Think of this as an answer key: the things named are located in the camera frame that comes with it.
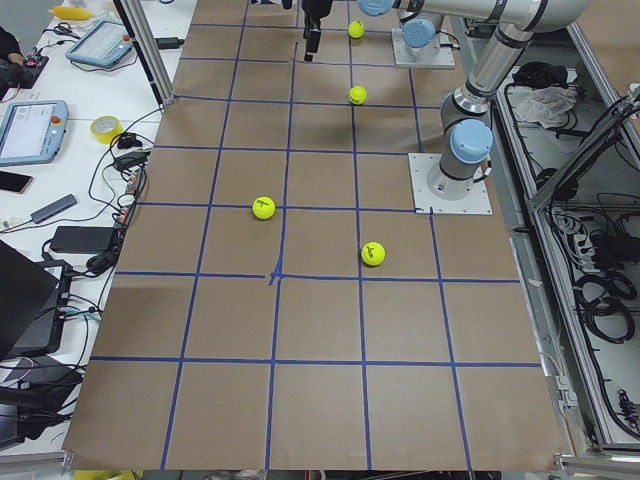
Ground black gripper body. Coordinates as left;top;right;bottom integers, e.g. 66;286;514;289
301;0;333;18

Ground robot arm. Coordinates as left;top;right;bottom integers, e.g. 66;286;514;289
399;11;444;56
358;0;590;201

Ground tennis ball right side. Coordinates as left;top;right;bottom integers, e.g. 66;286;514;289
348;20;365;39

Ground centre tennis ball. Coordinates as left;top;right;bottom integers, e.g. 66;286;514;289
348;85;368;106

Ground tennis ball near gripper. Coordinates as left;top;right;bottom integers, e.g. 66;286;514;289
252;196;276;220

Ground tennis ball far left corner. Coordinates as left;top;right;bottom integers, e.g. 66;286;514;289
360;241;386;267

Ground blue teach pendant far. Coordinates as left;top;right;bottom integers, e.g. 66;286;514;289
65;20;133;69

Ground blue teach pendant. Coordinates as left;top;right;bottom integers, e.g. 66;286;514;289
1;100;69;166
65;20;133;69

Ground yellow tape roll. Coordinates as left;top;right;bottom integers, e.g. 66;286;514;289
90;115;124;145

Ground white cloth rag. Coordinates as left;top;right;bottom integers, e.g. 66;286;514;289
514;86;577;129

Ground blue teach pendant near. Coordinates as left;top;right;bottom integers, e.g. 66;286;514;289
1;100;69;166

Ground grey usb hub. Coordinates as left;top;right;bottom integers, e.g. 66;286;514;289
30;194;77;224

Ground black power adapter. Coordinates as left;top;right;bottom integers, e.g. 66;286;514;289
50;226;114;254

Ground black smartphone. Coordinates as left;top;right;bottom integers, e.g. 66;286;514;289
0;171;33;194

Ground black laptop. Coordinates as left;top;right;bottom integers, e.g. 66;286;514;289
1;243;71;360

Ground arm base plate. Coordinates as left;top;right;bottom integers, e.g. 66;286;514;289
408;153;492;215
391;28;455;69

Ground aluminium frame post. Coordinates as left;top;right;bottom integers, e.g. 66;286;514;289
113;0;175;107

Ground coiled black cables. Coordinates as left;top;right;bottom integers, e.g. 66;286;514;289
572;272;639;346

